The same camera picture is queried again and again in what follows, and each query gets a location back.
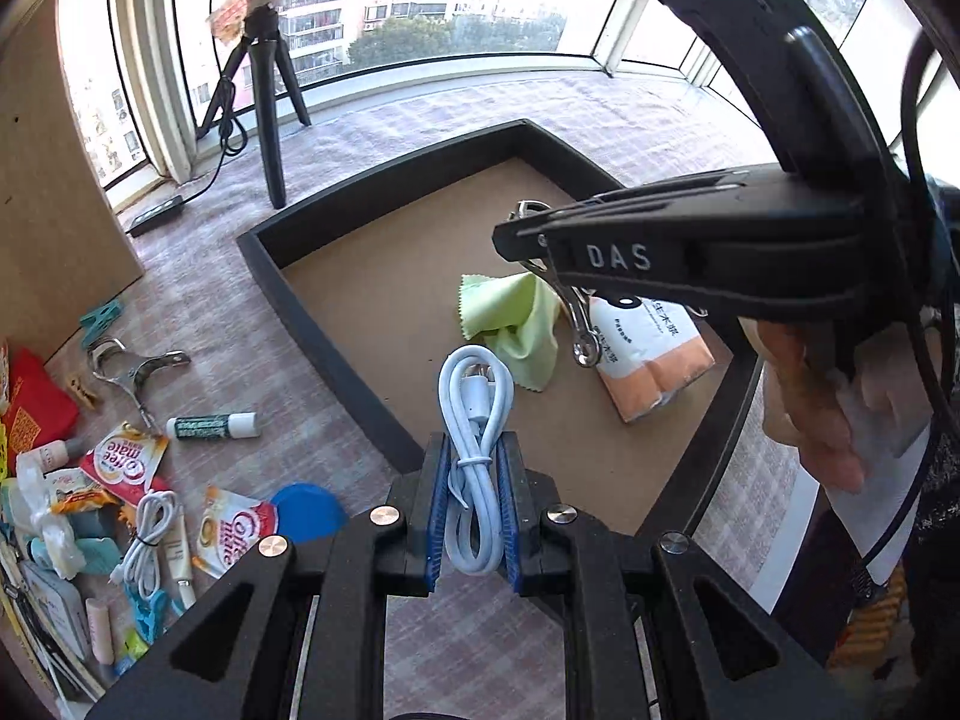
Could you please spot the person's right hand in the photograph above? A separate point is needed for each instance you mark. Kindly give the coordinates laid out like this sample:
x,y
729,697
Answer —
x,y
801,409

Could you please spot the small white cream tube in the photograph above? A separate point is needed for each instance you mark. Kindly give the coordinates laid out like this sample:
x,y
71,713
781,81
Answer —
x,y
178,561

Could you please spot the green microfiber cloth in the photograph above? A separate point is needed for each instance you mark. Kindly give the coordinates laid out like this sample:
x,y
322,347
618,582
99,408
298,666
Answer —
x,y
515,317

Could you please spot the orange snack packet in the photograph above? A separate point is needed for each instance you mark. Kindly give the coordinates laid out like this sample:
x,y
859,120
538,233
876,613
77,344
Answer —
x,y
73,492

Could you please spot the teal clothespin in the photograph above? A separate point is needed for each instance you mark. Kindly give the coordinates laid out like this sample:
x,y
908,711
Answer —
x,y
95,323

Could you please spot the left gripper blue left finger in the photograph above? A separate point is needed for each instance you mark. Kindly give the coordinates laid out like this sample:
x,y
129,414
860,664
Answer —
x,y
438,510

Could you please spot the blue round tape measure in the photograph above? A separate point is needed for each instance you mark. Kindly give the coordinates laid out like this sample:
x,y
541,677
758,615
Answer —
x,y
306,512

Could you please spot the pink bottle grey cap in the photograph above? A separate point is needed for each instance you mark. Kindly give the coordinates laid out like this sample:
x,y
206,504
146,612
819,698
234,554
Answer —
x,y
100,631

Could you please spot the black storage tray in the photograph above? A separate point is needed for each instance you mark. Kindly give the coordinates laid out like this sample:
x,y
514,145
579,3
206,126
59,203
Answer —
x,y
379,277

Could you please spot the red packet pouch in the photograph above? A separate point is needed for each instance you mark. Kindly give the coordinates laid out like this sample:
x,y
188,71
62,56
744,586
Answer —
x,y
39,412

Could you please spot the white plastic bag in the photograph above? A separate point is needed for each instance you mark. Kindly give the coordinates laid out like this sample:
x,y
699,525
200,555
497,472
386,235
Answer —
x,y
67,559

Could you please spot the blue clothespin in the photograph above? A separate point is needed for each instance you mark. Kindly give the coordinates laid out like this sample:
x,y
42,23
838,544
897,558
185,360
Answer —
x,y
150,613

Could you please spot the orange white tissue pack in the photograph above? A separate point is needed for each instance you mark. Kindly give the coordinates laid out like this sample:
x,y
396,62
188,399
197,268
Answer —
x,y
648,354

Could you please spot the silver tin box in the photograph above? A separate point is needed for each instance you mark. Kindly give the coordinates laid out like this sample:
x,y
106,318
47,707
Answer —
x,y
63,605

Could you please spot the small pink bottle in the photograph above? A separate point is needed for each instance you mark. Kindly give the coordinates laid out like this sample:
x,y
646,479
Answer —
x,y
50,457

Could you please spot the wooden clothespin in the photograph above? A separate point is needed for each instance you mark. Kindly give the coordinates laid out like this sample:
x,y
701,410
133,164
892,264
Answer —
x,y
81,393

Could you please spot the coffee mate sachet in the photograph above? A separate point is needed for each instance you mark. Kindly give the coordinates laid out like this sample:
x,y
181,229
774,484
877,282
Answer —
x,y
230,525
127,464

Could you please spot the green white lip balm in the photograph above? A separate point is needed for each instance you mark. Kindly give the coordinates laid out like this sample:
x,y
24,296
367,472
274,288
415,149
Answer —
x,y
236,426

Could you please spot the metal clamp clip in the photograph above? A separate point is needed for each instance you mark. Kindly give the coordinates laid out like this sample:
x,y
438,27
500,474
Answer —
x,y
111,362

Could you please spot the metal keys carabiner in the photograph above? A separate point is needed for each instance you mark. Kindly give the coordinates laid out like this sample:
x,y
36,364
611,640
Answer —
x,y
587,349

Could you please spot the teal lotion tube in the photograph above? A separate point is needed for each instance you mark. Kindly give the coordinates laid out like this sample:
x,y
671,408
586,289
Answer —
x,y
95,533

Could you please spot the black usb hub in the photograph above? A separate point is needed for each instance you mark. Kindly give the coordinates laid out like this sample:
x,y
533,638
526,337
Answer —
x,y
156,216

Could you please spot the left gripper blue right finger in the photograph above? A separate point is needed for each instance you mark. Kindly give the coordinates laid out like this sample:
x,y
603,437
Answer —
x,y
508,515

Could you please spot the black tripod stand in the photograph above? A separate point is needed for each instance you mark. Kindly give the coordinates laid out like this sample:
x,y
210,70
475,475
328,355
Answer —
x,y
261,43

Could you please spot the large wooden board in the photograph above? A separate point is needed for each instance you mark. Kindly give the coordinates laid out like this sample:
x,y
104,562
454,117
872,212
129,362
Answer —
x,y
63,251

